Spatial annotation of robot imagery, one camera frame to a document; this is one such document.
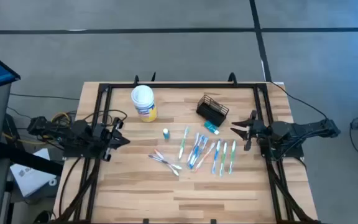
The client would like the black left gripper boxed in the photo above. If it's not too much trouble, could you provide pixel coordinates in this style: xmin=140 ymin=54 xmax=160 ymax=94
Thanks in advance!
xmin=99 ymin=117 xmax=131 ymax=162

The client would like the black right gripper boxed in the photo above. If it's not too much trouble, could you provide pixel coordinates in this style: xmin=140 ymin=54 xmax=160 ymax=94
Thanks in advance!
xmin=230 ymin=110 xmax=269 ymax=152

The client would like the green toothbrush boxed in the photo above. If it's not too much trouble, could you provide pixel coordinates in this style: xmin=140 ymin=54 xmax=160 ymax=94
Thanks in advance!
xmin=178 ymin=125 xmax=190 ymax=161
xmin=227 ymin=139 xmax=237 ymax=175
xmin=219 ymin=141 xmax=228 ymax=177

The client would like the white-lidded yellow wipes canister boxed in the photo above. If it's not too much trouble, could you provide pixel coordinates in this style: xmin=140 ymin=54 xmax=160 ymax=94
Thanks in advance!
xmin=131 ymin=85 xmax=158 ymax=123

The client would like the black desk beam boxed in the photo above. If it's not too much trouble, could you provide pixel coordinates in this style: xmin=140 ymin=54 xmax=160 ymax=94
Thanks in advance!
xmin=0 ymin=142 xmax=64 ymax=177

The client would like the white paper booklet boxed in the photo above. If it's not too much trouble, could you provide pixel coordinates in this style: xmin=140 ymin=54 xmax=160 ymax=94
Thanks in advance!
xmin=9 ymin=148 xmax=57 ymax=198

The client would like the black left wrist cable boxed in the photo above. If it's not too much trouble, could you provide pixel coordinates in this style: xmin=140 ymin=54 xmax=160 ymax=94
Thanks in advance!
xmin=82 ymin=108 xmax=129 ymax=126

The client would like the black wire caddy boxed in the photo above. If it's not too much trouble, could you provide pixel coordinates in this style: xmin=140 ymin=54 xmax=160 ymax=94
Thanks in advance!
xmin=196 ymin=94 xmax=230 ymax=128

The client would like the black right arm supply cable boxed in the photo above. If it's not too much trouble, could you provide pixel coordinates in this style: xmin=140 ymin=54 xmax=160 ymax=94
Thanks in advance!
xmin=270 ymin=81 xmax=329 ymax=121

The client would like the yellow cable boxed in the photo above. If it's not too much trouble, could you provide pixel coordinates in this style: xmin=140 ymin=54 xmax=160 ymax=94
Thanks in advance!
xmin=1 ymin=111 xmax=71 ymax=146

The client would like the black aluminium table frame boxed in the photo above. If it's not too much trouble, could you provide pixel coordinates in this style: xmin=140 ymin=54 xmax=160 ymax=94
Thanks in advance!
xmin=53 ymin=72 xmax=323 ymax=224

